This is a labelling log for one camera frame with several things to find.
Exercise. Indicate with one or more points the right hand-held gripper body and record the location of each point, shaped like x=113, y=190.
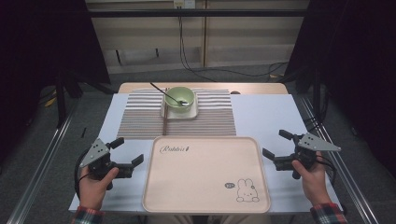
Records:
x=314, y=143

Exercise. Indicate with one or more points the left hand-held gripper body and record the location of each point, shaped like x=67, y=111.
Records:
x=95, y=152

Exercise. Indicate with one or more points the white square plate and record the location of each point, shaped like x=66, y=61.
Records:
x=186, y=115

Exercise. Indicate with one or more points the beige tray with rabbit print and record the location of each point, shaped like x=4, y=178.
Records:
x=202, y=174

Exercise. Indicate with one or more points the metal spoon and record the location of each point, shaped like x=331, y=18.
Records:
x=184, y=103

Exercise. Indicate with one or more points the green bowl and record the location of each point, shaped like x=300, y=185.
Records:
x=183, y=93

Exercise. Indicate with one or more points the person's left hand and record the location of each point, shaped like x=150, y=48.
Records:
x=93, y=191

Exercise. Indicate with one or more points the person's right hand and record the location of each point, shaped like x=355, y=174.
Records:
x=314, y=183

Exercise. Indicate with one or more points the white table cover sheet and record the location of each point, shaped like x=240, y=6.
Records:
x=264, y=118

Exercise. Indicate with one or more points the black metal stand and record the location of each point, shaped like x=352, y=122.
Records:
x=316, y=93
x=60, y=99

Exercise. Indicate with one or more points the wooden table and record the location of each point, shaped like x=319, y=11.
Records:
x=258, y=88

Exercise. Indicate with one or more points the striped placemat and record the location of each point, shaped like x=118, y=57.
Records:
x=211, y=121

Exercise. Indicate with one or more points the yellow tape strip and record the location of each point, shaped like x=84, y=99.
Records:
x=49, y=101

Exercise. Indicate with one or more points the black curtain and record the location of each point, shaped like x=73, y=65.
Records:
x=358, y=77
x=40, y=62

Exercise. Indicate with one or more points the black crossbar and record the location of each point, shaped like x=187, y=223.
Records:
x=218, y=13

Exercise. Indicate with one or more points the metal floor rail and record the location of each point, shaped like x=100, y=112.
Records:
x=345, y=165
x=40, y=161

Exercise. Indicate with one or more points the white wall outlet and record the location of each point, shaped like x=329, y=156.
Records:
x=184, y=3

